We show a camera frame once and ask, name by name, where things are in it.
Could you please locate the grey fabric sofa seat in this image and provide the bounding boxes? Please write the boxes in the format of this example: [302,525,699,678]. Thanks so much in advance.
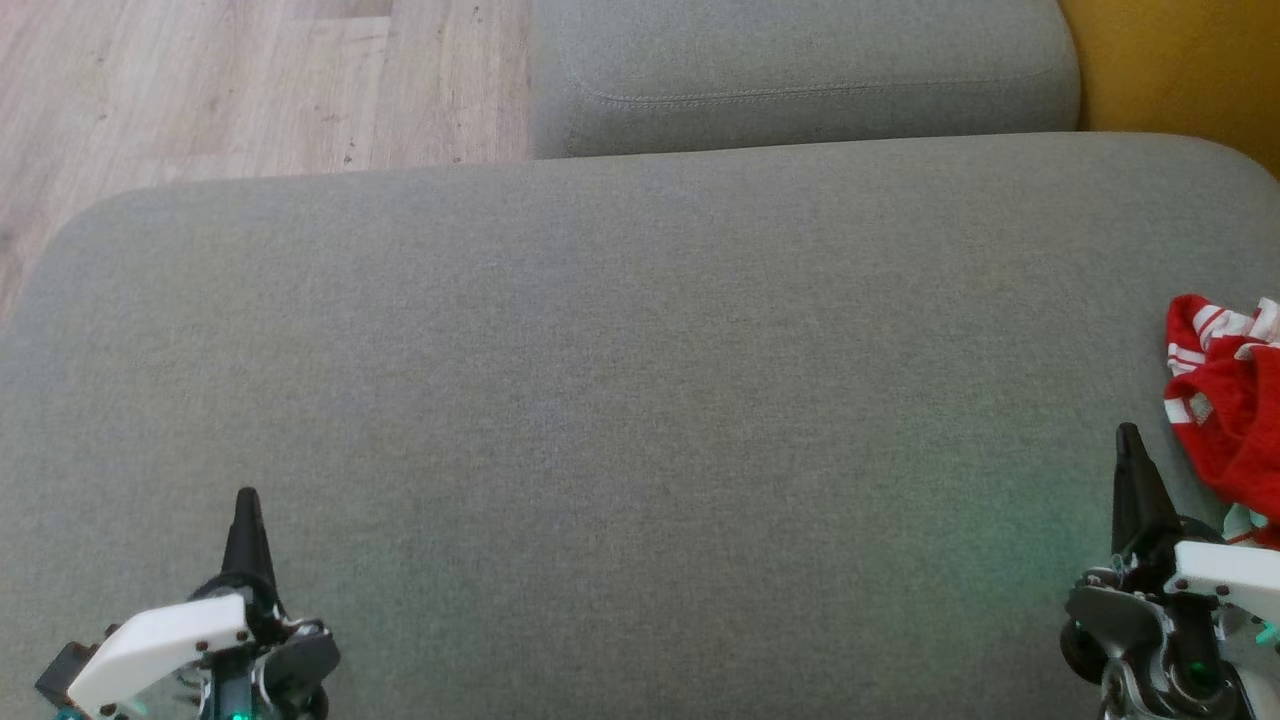
[0,132,1280,720]

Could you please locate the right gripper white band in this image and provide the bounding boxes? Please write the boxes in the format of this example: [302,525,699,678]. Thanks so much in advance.
[1062,423,1280,720]

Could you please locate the red white-striped shorts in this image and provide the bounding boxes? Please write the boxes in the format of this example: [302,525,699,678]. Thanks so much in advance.
[1190,345,1280,549]

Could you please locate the grey fabric sofa cushion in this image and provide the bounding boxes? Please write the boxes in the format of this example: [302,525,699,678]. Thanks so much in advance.
[528,0,1081,161]

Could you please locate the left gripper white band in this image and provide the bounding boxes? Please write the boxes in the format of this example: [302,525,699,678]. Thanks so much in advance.
[68,488,341,720]

